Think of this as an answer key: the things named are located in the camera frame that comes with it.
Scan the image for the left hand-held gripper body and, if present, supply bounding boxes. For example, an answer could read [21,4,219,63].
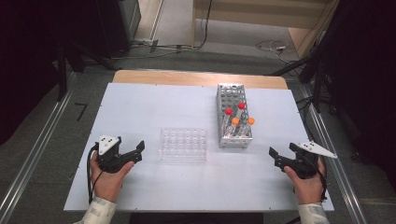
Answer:
[94,134,127,175]

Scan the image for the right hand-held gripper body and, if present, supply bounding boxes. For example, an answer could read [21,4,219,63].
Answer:
[288,141,338,180]

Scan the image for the clear acrylic test tube rack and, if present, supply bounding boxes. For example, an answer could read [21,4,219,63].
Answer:
[158,127,209,162]

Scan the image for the orange capped test tube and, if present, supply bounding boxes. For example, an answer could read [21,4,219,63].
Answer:
[224,117,241,138]
[241,117,256,138]

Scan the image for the red capped test tube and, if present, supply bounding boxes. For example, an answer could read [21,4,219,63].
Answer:
[221,107,233,136]
[236,102,247,125]

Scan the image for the metal test tube rack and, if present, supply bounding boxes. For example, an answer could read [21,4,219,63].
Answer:
[216,82,254,149]

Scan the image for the person's right hand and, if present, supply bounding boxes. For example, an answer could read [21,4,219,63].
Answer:
[283,157,327,205]

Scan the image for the person's left hand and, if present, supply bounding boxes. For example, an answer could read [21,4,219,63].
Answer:
[90,150,135,203]

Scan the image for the black metal stand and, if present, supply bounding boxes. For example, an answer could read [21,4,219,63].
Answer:
[269,54,330,114]
[55,38,120,102]

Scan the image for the black curtain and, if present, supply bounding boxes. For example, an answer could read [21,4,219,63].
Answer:
[0,0,106,147]
[323,0,396,178]

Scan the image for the dark grey cabinet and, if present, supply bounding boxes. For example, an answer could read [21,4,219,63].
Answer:
[96,0,142,55]

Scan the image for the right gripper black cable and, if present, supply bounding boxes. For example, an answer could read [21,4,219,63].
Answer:
[316,155,330,202]

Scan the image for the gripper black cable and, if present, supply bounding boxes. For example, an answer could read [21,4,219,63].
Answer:
[316,155,330,202]
[86,143,105,204]

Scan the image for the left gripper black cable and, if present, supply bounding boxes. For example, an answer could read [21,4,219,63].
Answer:
[86,143,105,204]

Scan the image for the metal floor rail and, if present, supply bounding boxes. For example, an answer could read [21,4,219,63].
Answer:
[297,82,370,224]
[0,72,78,220]

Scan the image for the black floor cable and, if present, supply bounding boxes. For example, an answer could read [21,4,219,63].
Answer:
[295,95,316,138]

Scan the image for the white floor cable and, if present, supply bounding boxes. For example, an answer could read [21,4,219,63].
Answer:
[255,39,292,63]

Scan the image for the grey floor cables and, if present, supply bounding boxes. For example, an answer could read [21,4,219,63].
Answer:
[122,37,195,61]

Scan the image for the light wooden furniture frame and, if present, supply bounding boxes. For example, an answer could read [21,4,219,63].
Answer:
[191,0,340,60]

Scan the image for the black hanging cable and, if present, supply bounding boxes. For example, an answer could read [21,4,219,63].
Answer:
[193,0,214,50]

